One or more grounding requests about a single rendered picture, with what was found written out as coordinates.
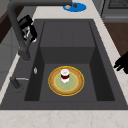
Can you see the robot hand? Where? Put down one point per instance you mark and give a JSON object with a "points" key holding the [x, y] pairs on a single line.
{"points": [[123, 63]]}

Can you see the dark grey sink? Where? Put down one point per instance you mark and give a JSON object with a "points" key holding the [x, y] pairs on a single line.
{"points": [[70, 60]]}

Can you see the yellow green plate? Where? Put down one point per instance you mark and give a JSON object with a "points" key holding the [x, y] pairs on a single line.
{"points": [[66, 80]]}

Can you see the small red white jar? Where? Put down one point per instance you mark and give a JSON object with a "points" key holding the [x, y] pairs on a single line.
{"points": [[65, 76]]}

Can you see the blue plate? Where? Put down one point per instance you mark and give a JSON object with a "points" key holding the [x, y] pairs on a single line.
{"points": [[76, 7]]}

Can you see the small brown round thing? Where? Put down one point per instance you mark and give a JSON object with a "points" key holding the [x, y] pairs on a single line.
{"points": [[76, 5]]}

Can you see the small grey round thing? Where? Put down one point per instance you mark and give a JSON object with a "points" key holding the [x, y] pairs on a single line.
{"points": [[68, 6]]}

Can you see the dark grey tap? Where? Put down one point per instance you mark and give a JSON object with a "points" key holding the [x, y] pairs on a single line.
{"points": [[23, 30]]}

